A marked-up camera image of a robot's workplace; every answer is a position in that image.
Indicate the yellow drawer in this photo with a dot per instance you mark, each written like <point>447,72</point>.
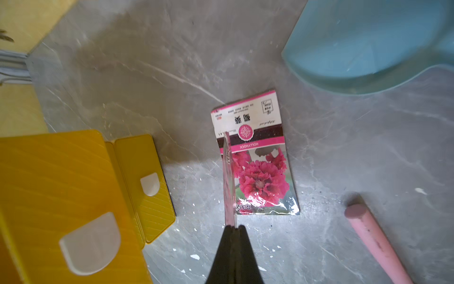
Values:
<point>141,179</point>

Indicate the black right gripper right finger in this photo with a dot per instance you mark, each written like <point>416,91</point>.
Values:
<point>246,270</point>

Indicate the aluminium corner frame post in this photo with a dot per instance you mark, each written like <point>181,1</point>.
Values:
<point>14,69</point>

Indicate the pink hollyhock seed bag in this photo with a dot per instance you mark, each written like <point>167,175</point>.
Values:
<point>229,193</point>
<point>263,181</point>

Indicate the light blue plastic dustpan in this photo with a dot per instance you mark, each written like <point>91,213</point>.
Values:
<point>365,47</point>

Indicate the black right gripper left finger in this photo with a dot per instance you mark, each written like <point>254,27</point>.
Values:
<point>223,268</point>

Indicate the yellow plastic drawer cabinet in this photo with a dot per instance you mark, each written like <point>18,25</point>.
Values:
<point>64,219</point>

